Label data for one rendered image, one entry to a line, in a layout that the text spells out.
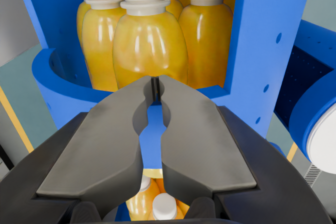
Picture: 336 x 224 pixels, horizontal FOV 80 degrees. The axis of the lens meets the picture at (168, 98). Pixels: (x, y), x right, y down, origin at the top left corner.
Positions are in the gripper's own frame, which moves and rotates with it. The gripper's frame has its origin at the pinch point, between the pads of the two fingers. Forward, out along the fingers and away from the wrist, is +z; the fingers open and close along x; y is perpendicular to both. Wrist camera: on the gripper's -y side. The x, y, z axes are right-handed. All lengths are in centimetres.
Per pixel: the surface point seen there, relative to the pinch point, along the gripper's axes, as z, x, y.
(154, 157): -0.1, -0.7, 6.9
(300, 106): 25.9, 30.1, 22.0
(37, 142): 123, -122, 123
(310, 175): 123, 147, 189
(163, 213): 5.7, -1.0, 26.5
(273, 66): 2.9, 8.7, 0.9
